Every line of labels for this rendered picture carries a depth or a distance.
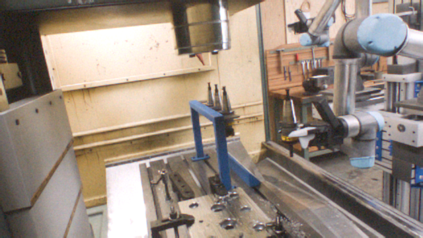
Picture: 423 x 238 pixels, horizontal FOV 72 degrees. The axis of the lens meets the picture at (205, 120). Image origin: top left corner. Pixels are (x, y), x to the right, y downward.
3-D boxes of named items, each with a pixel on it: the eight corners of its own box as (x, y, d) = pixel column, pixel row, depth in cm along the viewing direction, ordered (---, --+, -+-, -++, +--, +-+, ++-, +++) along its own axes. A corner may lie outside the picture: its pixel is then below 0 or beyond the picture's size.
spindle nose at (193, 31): (172, 56, 87) (166, 14, 84) (224, 49, 89) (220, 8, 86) (176, 56, 71) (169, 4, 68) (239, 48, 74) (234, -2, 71)
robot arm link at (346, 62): (324, 22, 108) (320, 147, 119) (342, 18, 98) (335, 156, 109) (353, 21, 110) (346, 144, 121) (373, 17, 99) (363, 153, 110)
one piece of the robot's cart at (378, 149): (367, 155, 150) (367, 122, 146) (381, 161, 141) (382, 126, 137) (365, 156, 149) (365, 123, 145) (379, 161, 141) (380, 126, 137)
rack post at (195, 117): (207, 155, 165) (201, 104, 158) (210, 158, 160) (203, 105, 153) (190, 158, 163) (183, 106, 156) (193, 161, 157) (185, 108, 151)
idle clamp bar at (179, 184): (180, 184, 133) (178, 171, 131) (198, 210, 109) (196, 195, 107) (169, 186, 131) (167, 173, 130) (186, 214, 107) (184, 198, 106)
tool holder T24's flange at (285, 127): (276, 129, 94) (275, 121, 94) (293, 126, 95) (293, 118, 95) (285, 132, 88) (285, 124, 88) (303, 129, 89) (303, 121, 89)
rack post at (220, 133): (235, 186, 123) (228, 119, 116) (240, 192, 118) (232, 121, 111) (213, 192, 121) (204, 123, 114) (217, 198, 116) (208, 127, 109)
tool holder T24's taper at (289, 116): (279, 121, 93) (278, 100, 92) (292, 119, 94) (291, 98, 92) (285, 123, 89) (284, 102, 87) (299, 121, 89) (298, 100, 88)
